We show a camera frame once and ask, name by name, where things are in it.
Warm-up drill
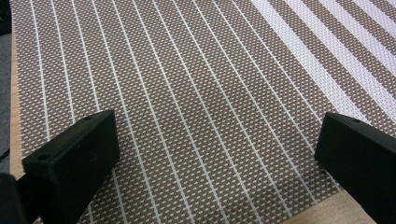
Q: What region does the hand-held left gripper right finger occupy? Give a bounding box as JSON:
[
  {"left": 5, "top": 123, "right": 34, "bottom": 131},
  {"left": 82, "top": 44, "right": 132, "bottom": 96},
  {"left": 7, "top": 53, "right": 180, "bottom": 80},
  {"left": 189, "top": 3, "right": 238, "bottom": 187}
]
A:
[{"left": 314, "top": 112, "right": 396, "bottom": 224}]

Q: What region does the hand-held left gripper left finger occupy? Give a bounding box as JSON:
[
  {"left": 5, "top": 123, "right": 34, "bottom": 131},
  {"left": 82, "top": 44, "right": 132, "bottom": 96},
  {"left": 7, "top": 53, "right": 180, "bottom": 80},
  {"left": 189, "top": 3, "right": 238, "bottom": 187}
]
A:
[{"left": 21, "top": 108, "right": 121, "bottom": 224}]

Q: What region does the brown white striped woven placemat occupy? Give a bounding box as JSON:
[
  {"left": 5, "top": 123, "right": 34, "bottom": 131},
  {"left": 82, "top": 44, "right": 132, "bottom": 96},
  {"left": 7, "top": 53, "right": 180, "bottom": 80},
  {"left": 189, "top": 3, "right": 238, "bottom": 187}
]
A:
[{"left": 8, "top": 0, "right": 396, "bottom": 224}]

